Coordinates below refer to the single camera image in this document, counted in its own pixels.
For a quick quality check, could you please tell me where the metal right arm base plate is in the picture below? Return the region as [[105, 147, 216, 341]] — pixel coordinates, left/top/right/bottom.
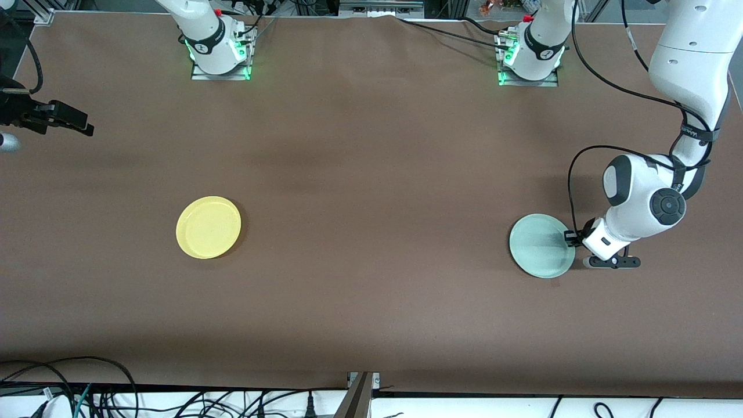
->
[[190, 26, 253, 81]]

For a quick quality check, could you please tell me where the white ledge board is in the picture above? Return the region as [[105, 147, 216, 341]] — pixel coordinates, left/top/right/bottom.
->
[[0, 388, 743, 418]]

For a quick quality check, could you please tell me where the black looped floor cable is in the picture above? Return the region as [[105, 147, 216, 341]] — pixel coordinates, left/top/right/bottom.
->
[[0, 355, 139, 418]]

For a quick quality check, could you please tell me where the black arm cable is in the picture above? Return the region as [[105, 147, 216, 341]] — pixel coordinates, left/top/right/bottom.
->
[[0, 9, 45, 95], [567, 0, 716, 234]]

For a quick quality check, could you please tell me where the yellow plate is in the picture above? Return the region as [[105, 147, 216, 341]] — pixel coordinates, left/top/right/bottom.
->
[[176, 196, 242, 260]]

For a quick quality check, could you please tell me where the pale green plate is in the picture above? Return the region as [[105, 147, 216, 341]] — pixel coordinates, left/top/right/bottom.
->
[[509, 213, 576, 279]]

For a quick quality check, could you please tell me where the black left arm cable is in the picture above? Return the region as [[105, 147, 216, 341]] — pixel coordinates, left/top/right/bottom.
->
[[567, 0, 716, 234]]

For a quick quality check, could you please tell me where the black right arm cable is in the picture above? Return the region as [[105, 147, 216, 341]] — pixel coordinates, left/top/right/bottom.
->
[[0, 9, 45, 95]]

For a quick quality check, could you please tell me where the green cable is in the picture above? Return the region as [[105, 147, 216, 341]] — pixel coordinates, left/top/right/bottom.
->
[[71, 383, 95, 418]]

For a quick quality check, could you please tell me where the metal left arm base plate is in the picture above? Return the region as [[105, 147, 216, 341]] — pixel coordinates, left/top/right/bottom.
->
[[496, 32, 560, 88]]

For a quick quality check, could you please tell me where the grey device box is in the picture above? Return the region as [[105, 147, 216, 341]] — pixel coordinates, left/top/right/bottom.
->
[[339, 0, 425, 19]]

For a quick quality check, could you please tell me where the aluminium profile post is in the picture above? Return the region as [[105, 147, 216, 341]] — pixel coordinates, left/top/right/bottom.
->
[[336, 372, 381, 418]]

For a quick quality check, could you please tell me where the grey cable at arm base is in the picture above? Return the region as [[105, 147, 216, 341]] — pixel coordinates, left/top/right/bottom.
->
[[248, 16, 278, 46]]

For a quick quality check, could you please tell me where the short black table cable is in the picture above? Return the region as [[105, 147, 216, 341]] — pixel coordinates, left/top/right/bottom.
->
[[460, 17, 507, 35]]

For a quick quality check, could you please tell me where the long black table cable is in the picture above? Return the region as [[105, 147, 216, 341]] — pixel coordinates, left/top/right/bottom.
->
[[396, 17, 511, 51]]

